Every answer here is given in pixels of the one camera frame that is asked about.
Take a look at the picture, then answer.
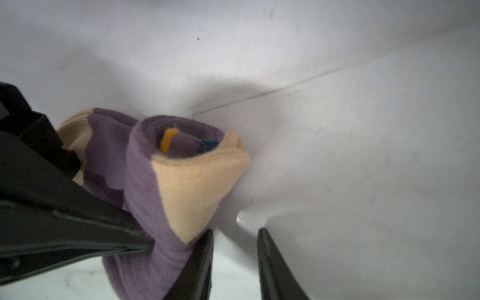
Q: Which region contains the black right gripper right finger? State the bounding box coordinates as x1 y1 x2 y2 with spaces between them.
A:
257 227 309 300

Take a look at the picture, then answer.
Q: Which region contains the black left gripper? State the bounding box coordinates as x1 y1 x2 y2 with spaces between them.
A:
1 82 153 285

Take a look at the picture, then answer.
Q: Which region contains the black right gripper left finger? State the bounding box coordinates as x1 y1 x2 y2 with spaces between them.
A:
163 229 214 300

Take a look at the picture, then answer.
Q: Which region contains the purple sock with beige toe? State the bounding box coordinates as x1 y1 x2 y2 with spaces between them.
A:
57 108 251 300

